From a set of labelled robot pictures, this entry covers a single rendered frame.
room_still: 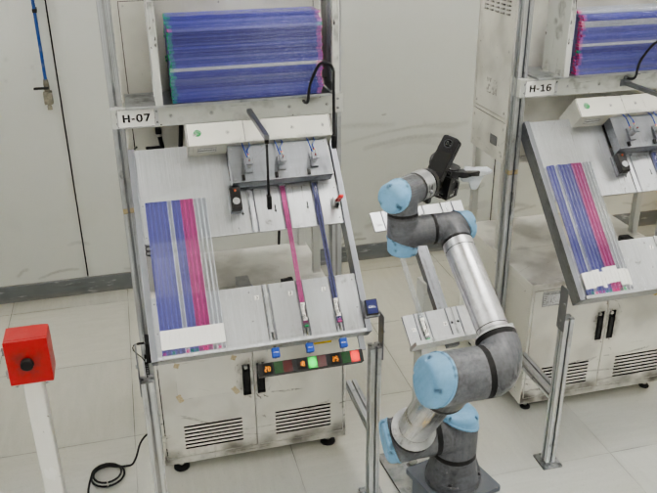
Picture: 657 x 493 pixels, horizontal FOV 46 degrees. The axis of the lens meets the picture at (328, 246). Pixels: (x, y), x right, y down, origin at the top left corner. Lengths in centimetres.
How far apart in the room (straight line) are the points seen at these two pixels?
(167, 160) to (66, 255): 187
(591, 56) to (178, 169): 154
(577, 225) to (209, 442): 157
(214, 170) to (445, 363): 126
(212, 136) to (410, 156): 211
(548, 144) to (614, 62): 37
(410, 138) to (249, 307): 224
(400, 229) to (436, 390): 42
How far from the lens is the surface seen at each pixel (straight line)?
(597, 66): 308
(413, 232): 186
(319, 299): 252
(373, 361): 260
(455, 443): 208
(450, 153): 195
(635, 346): 353
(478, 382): 167
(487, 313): 177
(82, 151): 421
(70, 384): 373
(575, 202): 296
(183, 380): 286
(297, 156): 262
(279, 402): 297
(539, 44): 315
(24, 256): 444
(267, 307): 249
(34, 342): 254
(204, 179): 262
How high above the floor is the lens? 201
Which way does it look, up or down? 25 degrees down
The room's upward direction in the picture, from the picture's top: 1 degrees counter-clockwise
